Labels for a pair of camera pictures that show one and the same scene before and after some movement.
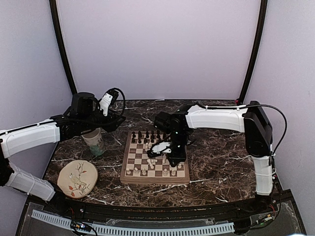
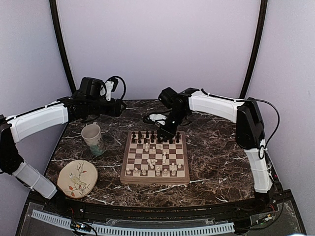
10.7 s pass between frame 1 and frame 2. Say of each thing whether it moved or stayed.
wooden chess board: stayed
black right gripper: moved
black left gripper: moved
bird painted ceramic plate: stayed
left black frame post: stayed
